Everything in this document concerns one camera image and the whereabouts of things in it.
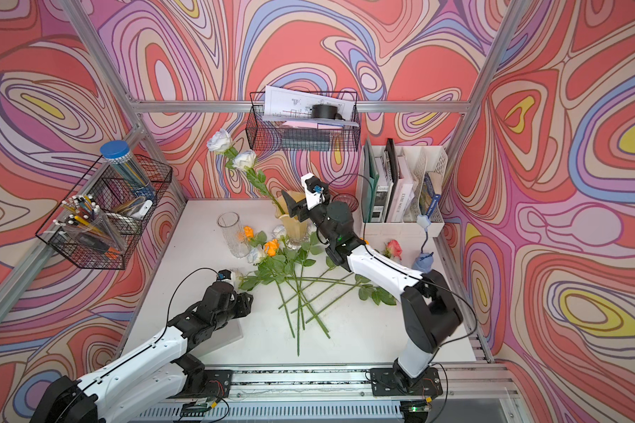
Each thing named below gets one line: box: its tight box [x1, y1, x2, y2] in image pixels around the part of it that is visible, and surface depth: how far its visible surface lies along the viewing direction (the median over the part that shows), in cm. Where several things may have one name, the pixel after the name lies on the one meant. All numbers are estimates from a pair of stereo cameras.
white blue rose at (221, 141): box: [206, 128, 285, 215], surface depth 78 cm
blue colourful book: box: [424, 171, 441, 218], surface depth 101 cm
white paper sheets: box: [261, 85, 360, 128], surface depth 87 cm
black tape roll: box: [311, 103, 346, 121], surface depth 84 cm
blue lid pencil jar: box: [100, 140, 157, 201], surface depth 75 cm
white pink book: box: [387, 155, 414, 223], surface depth 95 cm
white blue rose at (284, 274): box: [238, 261, 347, 298], surface depth 95 cm
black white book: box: [382, 138, 402, 223], surface depth 97 cm
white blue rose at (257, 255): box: [246, 244, 267, 266], surface depth 96 cm
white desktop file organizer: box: [359, 145, 449, 238], surface depth 101 cm
